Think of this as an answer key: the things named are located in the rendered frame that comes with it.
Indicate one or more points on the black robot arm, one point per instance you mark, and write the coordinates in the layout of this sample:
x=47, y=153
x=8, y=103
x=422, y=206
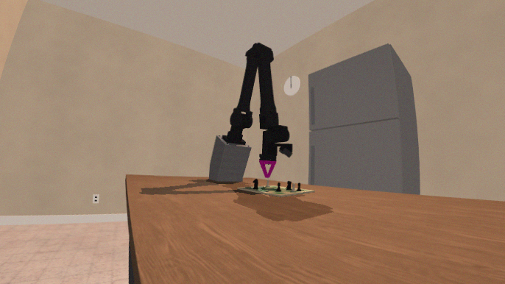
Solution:
x=259, y=56

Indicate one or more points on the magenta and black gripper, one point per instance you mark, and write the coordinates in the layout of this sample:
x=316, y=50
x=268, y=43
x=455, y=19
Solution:
x=264, y=159

